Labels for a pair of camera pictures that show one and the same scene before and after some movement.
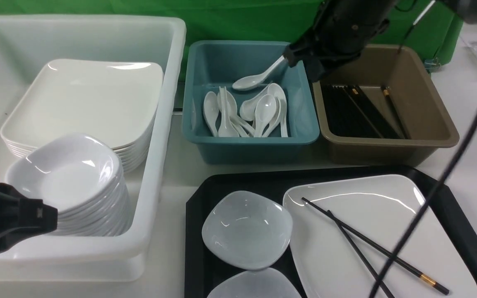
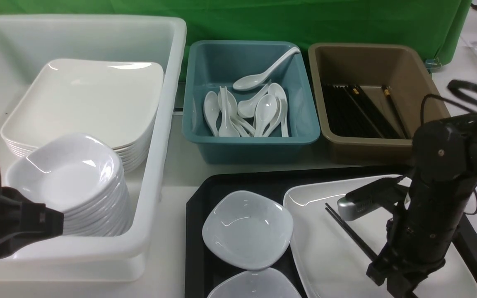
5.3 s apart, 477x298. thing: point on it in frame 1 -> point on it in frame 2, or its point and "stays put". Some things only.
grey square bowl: [246, 229] stays put
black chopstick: [359, 253] -> [352, 230]
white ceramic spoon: [252, 82] stays put
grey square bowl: [257, 282] stays put
